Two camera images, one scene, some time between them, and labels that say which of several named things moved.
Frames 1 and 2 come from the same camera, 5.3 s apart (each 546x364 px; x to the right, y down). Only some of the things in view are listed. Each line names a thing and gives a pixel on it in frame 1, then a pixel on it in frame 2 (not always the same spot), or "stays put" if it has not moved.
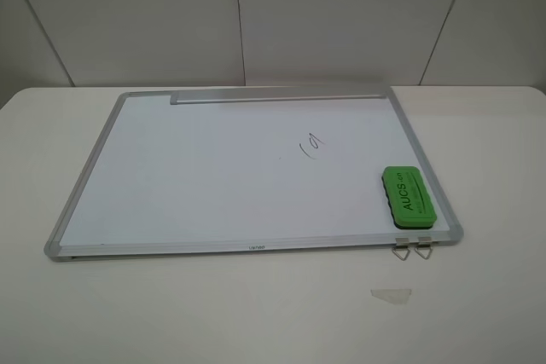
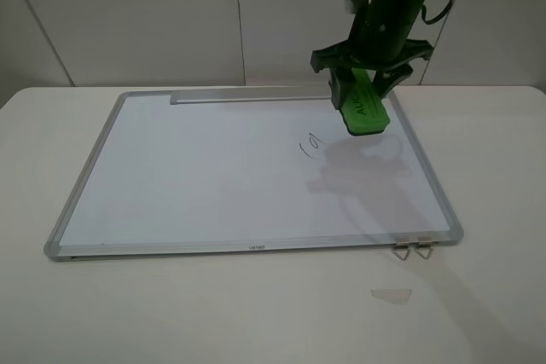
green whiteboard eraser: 409,198 -> 363,108
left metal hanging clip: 402,248 stays put
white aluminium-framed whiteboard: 238,168 stays put
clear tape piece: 396,296 stays put
